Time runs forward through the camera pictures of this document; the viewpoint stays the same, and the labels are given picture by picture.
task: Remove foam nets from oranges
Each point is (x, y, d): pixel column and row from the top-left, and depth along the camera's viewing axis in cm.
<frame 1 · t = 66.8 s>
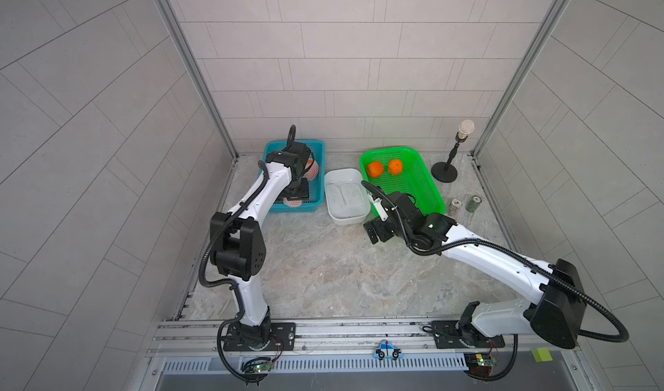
left hand: (298, 194, 89), fingers open
right hand: (374, 219, 80), fingers open
green plastic basket: (415, 179, 107), point 3 cm above the table
white plastic tub: (346, 217, 96), point 2 cm above the table
empty white foam net: (335, 197, 103), on the table
empty white foam net 2: (352, 195, 99), point 5 cm above the table
netted orange near right: (375, 169, 107), point 5 cm above the table
netted orange middle right: (395, 166, 107), point 6 cm above the table
black stand with bulb: (446, 172, 111), point 2 cm above the table
netted orange front corner: (291, 202, 82), point 17 cm above the table

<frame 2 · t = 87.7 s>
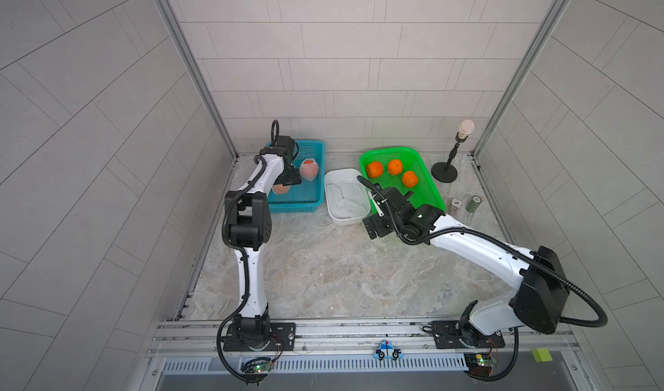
left hand: (285, 178, 101), fingers open
right hand: (375, 218, 82), fingers open
empty white foam net 3: (343, 202, 96), point 5 cm above the table
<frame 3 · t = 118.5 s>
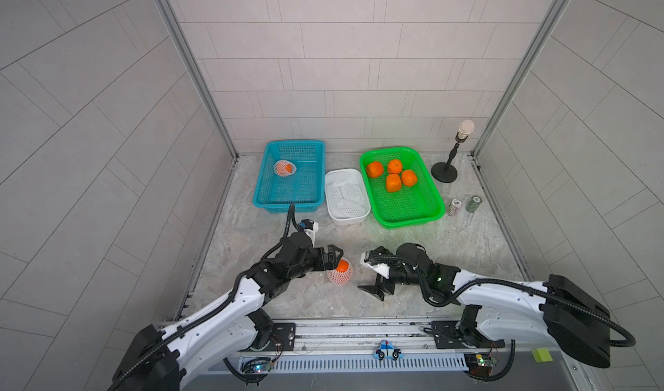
left hand: (337, 252, 79), fingers open
right hand: (364, 273, 77), fingers open
netted orange back right: (342, 275, 77), point 8 cm above the table
netted orange back left: (284, 168, 106), point 6 cm above the table
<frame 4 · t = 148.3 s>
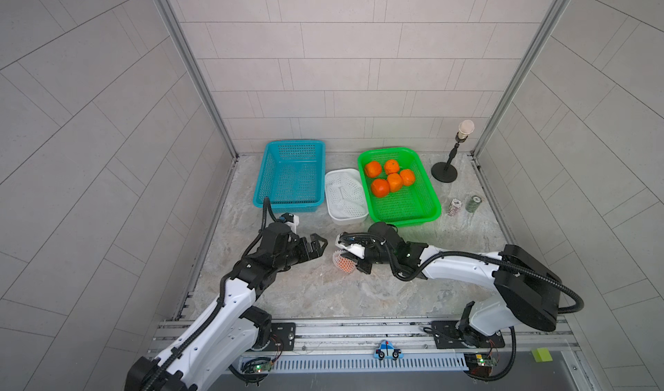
left hand: (321, 243, 79), fingers open
right hand: (343, 254, 80), fingers closed
netted orange back left: (343, 264, 80), point 6 cm above the table
